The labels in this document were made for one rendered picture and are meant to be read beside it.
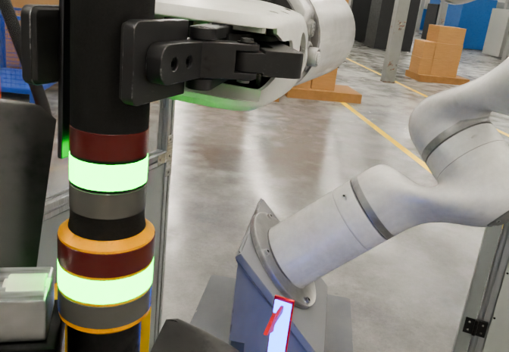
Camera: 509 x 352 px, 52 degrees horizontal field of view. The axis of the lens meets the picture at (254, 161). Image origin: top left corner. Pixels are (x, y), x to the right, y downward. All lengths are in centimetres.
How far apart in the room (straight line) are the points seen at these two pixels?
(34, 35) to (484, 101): 68
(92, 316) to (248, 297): 64
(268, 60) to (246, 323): 70
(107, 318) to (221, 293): 89
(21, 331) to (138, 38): 14
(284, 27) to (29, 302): 18
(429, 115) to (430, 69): 1177
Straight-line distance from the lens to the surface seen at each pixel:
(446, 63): 1278
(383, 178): 87
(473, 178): 84
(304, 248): 90
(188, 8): 27
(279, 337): 67
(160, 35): 22
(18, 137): 39
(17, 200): 36
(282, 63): 24
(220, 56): 24
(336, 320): 111
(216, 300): 111
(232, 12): 26
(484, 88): 81
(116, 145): 22
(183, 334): 58
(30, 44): 23
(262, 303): 88
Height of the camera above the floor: 153
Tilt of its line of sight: 18 degrees down
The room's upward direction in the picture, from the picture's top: 7 degrees clockwise
